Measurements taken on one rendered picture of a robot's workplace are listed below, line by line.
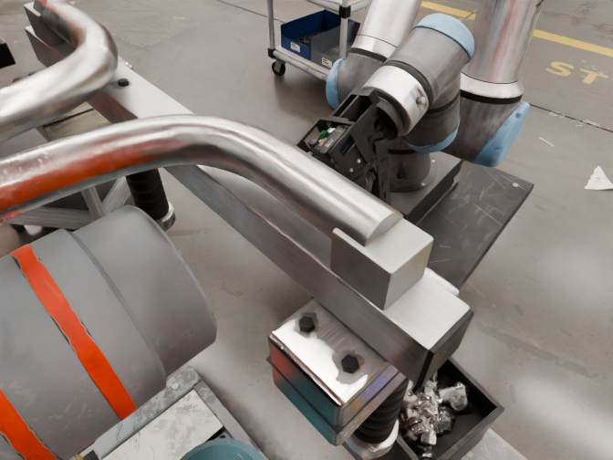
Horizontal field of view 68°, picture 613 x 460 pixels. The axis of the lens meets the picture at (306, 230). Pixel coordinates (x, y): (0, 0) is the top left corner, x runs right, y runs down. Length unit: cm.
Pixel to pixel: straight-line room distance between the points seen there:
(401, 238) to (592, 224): 173
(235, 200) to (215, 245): 133
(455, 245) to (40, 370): 102
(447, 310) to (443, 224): 105
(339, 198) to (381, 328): 6
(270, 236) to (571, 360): 130
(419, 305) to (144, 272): 19
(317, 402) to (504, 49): 85
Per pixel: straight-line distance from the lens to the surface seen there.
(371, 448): 40
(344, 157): 58
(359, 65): 82
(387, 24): 84
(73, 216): 160
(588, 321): 159
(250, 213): 23
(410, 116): 64
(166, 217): 56
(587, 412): 142
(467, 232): 124
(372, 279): 18
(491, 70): 100
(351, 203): 19
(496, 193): 139
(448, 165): 127
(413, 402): 63
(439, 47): 68
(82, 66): 32
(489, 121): 101
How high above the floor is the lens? 114
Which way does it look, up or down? 45 degrees down
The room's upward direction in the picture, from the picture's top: straight up
